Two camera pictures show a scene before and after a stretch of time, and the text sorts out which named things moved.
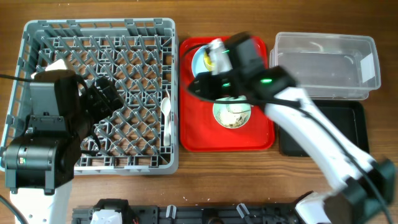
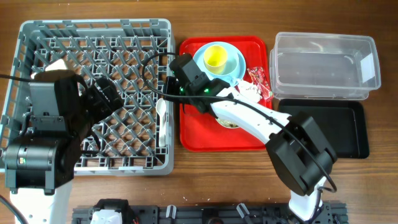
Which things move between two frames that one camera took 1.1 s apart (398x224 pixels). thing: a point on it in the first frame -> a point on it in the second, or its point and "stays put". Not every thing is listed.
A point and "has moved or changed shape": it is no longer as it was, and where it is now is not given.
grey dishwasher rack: [139, 59] stays put
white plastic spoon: [166, 106] has moved or changed shape
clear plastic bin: [329, 66] stays put
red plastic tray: [198, 130] stays put
